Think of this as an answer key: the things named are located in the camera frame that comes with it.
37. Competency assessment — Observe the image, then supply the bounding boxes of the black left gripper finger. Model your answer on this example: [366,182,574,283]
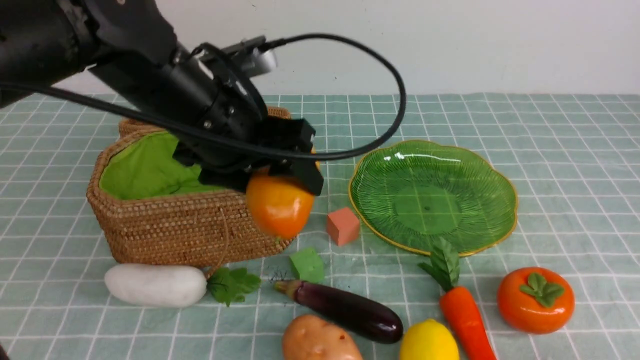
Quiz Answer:
[279,159,324,196]
[198,167,260,194]

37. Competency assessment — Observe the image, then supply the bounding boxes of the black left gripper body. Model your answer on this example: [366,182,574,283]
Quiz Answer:
[173,43,316,173]

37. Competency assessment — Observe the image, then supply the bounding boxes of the orange yellow mango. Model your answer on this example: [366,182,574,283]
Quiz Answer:
[246,167,316,240]

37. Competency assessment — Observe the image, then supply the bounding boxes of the white radish with leaves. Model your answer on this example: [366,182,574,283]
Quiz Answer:
[103,263,262,308]

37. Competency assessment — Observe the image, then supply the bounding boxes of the dark purple eggplant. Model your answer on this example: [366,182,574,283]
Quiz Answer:
[274,279,404,344]

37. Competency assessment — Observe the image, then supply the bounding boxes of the brown potato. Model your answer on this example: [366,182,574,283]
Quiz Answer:
[281,314,363,360]

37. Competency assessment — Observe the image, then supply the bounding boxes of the orange carrot green leaves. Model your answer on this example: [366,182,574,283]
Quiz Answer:
[418,237,497,360]

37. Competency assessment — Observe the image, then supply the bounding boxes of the yellow lemon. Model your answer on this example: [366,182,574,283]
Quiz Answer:
[398,318,460,360]

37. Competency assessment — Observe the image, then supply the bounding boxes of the orange persimmon green calyx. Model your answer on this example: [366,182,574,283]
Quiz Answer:
[497,267,576,335]

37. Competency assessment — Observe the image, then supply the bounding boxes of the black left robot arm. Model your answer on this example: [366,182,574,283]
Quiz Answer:
[0,0,324,196]

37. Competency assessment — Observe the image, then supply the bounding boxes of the salmon pink foam cube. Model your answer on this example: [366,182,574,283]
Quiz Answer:
[326,207,361,247]

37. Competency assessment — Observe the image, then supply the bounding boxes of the woven wicker basket green lining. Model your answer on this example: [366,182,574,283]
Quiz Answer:
[86,118,292,269]

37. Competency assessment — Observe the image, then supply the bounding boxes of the green foam cube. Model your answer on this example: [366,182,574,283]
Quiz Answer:
[289,247,325,283]

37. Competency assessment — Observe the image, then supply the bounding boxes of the green glass leaf plate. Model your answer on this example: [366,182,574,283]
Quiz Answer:
[348,139,519,256]

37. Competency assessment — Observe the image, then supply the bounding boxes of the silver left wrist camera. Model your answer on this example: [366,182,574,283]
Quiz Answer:
[200,35,278,79]

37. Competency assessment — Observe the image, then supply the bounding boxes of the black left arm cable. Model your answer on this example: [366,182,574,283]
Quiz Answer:
[0,33,407,162]

